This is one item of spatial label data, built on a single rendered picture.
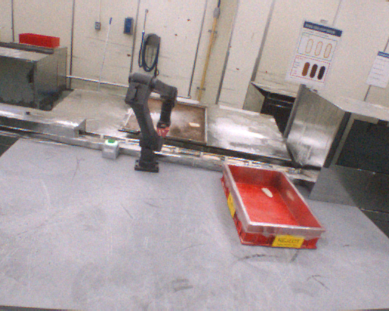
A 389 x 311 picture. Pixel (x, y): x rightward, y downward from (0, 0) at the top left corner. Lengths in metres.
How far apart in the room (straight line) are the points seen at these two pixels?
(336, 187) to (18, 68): 3.74
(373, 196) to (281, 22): 4.06
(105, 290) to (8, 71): 3.66
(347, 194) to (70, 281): 1.33
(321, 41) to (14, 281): 2.22
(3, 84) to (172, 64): 2.66
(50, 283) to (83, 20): 4.94
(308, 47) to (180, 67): 3.24
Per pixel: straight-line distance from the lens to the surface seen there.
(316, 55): 2.31
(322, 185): 1.54
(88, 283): 0.87
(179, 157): 1.48
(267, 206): 1.34
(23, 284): 0.90
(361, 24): 5.87
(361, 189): 1.65
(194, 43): 5.13
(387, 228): 1.92
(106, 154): 1.46
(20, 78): 4.16
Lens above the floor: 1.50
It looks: 25 degrees down
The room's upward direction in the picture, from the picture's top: 12 degrees clockwise
